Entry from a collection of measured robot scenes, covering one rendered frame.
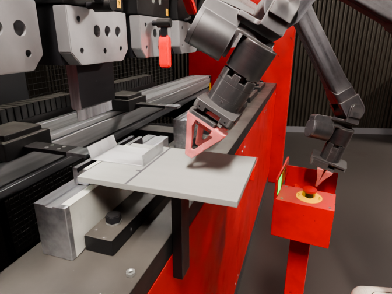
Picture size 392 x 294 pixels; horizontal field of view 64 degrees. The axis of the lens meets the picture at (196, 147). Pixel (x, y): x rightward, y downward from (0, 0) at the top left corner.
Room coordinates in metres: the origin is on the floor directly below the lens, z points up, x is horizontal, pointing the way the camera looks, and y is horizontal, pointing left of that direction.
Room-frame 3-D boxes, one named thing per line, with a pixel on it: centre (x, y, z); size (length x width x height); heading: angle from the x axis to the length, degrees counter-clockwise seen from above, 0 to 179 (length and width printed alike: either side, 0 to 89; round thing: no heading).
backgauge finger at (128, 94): (1.05, 0.18, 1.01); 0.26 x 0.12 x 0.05; 71
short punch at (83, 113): (0.55, 0.18, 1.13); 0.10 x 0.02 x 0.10; 161
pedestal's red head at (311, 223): (0.85, -0.34, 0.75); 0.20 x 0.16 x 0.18; 155
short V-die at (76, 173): (0.59, 0.17, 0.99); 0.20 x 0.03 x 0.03; 161
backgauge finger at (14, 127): (0.61, 0.32, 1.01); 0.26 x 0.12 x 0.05; 71
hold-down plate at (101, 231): (0.57, 0.11, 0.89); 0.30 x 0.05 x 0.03; 161
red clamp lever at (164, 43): (0.68, 0.07, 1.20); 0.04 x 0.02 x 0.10; 71
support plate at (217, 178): (0.51, 0.04, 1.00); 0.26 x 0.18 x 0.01; 71
